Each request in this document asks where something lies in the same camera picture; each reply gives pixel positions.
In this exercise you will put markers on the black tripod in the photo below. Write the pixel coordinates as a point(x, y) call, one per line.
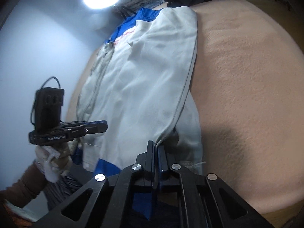
point(123, 11)

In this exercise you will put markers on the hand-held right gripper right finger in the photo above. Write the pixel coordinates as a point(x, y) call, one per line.
point(161, 161)

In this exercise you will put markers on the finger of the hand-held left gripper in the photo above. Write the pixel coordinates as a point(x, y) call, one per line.
point(96, 127)

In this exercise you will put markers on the person's striped grey garment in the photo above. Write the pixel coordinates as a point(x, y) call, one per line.
point(61, 190)

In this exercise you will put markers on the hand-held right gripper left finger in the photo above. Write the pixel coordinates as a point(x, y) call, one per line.
point(149, 161)

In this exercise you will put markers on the person's left forearm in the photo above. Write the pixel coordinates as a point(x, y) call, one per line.
point(26, 182)

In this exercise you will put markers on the white and blue jacket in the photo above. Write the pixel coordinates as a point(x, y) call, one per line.
point(147, 76)

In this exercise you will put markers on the person's left hand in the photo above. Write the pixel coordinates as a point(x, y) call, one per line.
point(51, 163)

